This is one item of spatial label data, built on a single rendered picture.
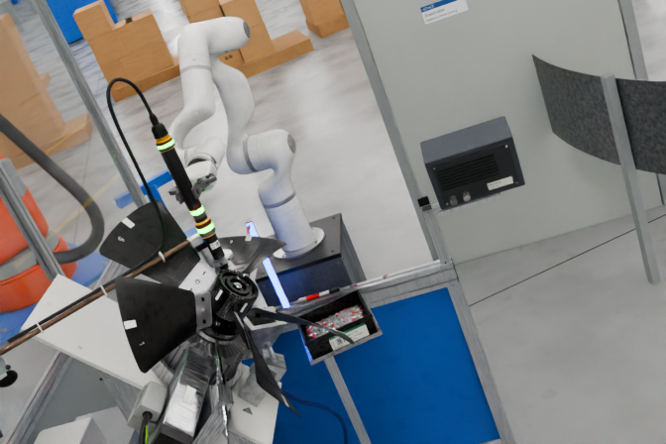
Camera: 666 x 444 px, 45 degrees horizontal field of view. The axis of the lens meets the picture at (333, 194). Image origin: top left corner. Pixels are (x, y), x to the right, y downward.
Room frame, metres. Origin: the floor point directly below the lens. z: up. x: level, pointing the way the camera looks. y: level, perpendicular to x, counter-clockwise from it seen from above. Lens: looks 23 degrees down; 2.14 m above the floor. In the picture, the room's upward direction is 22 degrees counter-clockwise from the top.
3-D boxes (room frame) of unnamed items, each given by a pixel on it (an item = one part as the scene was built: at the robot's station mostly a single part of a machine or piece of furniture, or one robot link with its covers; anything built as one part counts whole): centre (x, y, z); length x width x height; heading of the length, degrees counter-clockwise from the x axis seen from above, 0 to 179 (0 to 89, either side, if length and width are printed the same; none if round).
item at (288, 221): (2.55, 0.17, 1.04); 0.19 x 0.19 x 0.18
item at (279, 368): (1.94, 0.35, 0.91); 0.12 x 0.08 x 0.12; 79
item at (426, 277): (2.31, 0.17, 0.82); 0.90 x 0.04 x 0.08; 79
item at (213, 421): (1.65, 0.48, 1.03); 0.15 x 0.10 x 0.14; 79
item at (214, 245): (1.97, 0.34, 1.46); 0.04 x 0.04 x 0.46
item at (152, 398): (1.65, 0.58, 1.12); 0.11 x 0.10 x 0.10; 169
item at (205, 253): (1.97, 0.35, 1.31); 0.09 x 0.07 x 0.10; 114
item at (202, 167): (2.08, 0.32, 1.46); 0.11 x 0.10 x 0.07; 169
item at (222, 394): (1.63, 0.42, 1.08); 0.07 x 0.04 x 0.06; 179
